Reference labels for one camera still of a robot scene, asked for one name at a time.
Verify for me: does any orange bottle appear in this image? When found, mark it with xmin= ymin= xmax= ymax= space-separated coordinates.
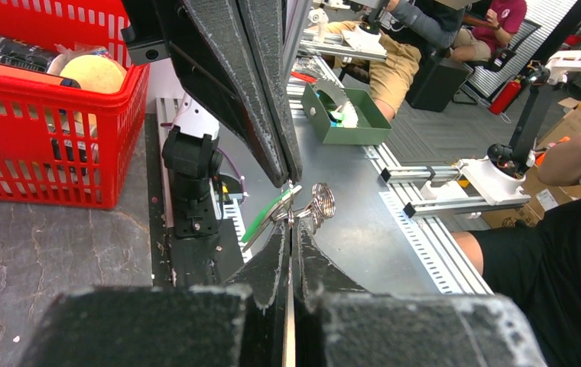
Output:
xmin=0 ymin=64 xmax=81 ymax=89

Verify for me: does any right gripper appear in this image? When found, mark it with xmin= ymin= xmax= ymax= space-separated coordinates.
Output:
xmin=121 ymin=0 xmax=303 ymax=187

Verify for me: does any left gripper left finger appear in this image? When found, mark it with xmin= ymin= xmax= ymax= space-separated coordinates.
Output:
xmin=20 ymin=222 xmax=291 ymax=366

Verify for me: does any green metal tray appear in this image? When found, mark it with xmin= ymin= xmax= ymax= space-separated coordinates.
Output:
xmin=301 ymin=83 xmax=392 ymax=145

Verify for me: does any red plastic basket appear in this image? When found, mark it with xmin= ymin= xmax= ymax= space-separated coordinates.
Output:
xmin=0 ymin=1 xmax=149 ymax=209

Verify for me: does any yellow sponge ball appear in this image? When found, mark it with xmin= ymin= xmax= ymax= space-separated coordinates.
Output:
xmin=60 ymin=54 xmax=127 ymax=94

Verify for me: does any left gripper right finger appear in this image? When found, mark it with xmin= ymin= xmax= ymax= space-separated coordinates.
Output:
xmin=292 ymin=224 xmax=545 ymax=366

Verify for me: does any red fire extinguisher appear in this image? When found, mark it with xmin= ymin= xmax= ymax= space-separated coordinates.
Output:
xmin=488 ymin=76 xmax=522 ymax=115

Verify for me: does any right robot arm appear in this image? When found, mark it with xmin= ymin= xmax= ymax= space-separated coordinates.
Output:
xmin=122 ymin=1 xmax=303 ymax=239

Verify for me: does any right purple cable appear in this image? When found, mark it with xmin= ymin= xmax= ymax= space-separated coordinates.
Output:
xmin=216 ymin=147 xmax=248 ymax=203

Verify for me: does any black can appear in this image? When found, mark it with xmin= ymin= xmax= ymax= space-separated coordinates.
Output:
xmin=0 ymin=35 xmax=67 ymax=75

